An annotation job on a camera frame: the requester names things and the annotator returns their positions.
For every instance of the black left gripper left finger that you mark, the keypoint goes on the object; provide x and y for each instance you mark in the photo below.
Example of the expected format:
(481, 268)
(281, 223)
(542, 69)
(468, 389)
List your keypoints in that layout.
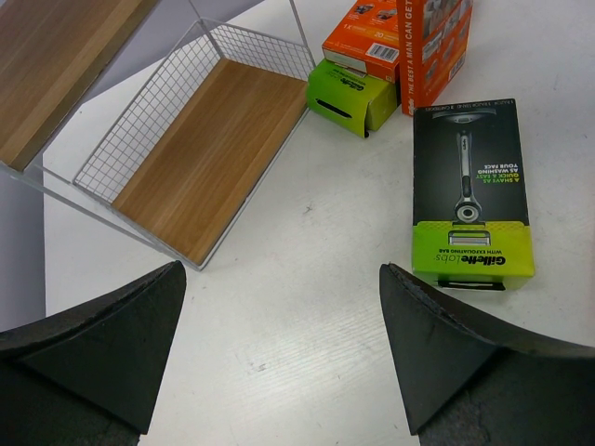
(91, 374)

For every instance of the orange Gillette cartridge box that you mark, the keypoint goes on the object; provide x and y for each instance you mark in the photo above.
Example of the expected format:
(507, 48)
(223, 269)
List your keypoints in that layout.
(367, 40)

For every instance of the green black Gillette Labs box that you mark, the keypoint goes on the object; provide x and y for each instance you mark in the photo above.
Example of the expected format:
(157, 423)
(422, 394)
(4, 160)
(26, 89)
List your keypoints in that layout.
(471, 227)
(353, 100)

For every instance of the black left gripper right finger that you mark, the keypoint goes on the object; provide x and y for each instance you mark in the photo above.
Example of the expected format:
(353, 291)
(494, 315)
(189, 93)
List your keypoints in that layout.
(469, 378)

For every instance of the white wire wooden shelf rack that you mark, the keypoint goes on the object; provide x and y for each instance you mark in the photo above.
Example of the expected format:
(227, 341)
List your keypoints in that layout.
(182, 159)

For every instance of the orange Gillette Fusion5 box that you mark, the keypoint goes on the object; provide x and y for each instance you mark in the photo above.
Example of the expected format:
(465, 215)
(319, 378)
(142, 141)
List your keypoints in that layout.
(433, 40)

